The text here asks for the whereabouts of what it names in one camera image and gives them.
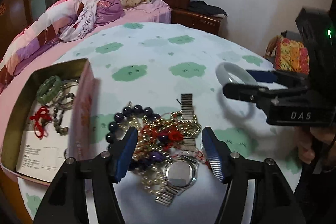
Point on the patchwork pink quilt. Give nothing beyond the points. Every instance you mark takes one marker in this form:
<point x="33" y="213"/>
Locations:
<point x="37" y="35"/>

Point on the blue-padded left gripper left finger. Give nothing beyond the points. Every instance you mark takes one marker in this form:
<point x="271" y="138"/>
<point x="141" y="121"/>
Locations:
<point x="122" y="152"/>

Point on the silver wristwatch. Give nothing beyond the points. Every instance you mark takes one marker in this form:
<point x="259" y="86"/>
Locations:
<point x="180" y="173"/>

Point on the white jade bangle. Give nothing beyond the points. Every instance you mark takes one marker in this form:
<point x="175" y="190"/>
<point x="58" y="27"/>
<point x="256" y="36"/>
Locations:
<point x="229" y="73"/>

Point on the white floral cloth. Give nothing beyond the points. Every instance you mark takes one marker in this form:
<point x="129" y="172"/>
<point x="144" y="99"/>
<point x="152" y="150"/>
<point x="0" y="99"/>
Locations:
<point x="84" y="23"/>

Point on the pink tin box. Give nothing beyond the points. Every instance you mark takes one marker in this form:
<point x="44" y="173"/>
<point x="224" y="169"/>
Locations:
<point x="45" y="86"/>

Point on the white instruction paper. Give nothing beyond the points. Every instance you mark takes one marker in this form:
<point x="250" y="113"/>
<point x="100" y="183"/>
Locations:
<point x="41" y="158"/>

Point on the black clothes on nightstand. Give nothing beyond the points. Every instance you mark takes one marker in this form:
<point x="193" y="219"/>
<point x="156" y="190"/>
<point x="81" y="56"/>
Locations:
<point x="202" y="8"/>

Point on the pink bed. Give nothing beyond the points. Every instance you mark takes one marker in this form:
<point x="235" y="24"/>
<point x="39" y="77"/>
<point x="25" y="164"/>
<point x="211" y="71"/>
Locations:
<point x="158" y="11"/>

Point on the purple folded blanket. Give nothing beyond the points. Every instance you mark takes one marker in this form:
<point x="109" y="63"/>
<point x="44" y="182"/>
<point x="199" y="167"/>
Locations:
<point x="108" y="11"/>

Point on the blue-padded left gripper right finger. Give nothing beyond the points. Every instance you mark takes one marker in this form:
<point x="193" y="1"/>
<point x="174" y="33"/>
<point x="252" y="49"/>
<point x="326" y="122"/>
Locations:
<point x="217" y="154"/>

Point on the thin metal bangles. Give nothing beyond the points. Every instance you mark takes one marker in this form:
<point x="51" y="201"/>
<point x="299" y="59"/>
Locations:
<point x="67" y="96"/>

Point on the person's hand holding gripper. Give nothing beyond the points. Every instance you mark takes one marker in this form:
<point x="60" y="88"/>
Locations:
<point x="304" y="141"/>

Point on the cloud pattern tablecloth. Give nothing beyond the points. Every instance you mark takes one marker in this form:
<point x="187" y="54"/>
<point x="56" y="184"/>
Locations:
<point x="152" y="64"/>

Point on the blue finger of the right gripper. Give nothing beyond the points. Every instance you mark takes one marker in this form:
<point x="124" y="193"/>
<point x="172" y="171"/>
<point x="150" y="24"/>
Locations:
<point x="263" y="76"/>

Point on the red string charm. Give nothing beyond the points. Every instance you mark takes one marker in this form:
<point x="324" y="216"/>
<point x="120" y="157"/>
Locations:
<point x="40" y="119"/>

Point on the wooden nightstand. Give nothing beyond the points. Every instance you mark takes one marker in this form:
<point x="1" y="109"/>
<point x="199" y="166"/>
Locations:
<point x="210" y="24"/>

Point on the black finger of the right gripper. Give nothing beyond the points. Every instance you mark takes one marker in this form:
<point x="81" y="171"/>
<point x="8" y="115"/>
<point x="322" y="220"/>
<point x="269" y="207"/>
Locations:
<point x="243" y="92"/>

